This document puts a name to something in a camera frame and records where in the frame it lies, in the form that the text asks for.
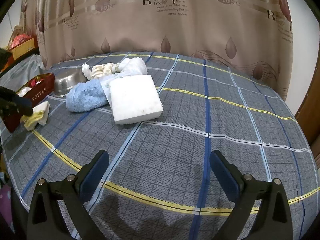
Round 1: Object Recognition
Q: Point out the yellow white cloth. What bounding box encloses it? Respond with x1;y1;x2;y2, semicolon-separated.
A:
20;101;50;131

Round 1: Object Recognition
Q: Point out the light blue towel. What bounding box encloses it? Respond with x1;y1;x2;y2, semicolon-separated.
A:
66;79;108;113

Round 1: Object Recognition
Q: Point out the white foam block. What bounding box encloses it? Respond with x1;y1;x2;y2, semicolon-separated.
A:
110;75;163;125

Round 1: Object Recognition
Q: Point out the white fluffy sock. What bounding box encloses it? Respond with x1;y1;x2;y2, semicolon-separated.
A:
118;57;148;75

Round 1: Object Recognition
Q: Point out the white printed tissue pack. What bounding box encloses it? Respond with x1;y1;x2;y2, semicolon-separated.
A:
99;74;123;106

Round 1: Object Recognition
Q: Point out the red toffee tin box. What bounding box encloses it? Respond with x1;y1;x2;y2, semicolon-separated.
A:
3;73;55;133

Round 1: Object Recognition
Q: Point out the translucent plastic cover sheet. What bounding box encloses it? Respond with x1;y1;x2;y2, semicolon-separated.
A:
0;54;46;91

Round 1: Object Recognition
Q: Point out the red yellow cardboard box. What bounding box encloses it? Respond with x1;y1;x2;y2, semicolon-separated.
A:
10;36;38;61

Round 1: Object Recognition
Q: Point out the steel bowl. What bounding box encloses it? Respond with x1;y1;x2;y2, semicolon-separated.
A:
54;68;88;97

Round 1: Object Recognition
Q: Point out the red plastic bag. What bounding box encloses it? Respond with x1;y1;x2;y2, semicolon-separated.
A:
10;34;31;49

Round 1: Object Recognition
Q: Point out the white knotted cloth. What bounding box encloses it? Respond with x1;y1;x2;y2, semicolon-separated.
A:
81;63;92;80

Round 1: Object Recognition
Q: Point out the cream patterned sock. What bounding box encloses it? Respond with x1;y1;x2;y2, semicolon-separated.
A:
89;63;119;80

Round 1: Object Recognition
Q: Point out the grey plaid bed sheet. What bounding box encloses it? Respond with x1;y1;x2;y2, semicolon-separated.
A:
1;51;319;239

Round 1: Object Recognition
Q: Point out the beige leaf-print curtain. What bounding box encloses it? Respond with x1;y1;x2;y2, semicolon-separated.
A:
20;0;293;99

